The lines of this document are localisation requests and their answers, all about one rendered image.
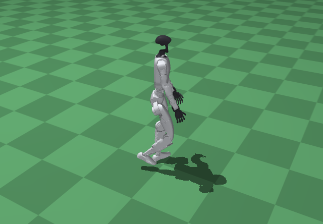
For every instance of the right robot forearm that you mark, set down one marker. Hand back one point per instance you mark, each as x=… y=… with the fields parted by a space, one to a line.
x=170 y=97

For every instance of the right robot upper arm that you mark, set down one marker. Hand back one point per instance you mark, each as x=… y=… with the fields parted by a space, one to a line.
x=162 y=68

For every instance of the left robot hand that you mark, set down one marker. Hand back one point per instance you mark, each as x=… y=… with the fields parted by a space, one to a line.
x=177 y=96

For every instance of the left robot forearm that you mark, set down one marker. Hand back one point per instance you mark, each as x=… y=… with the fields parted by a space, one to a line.
x=169 y=82

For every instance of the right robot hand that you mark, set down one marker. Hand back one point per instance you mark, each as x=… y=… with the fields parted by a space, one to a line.
x=179 y=114

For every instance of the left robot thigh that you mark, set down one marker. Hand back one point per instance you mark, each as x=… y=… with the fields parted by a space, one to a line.
x=158 y=125

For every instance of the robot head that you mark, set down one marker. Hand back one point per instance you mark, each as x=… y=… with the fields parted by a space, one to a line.
x=163 y=40

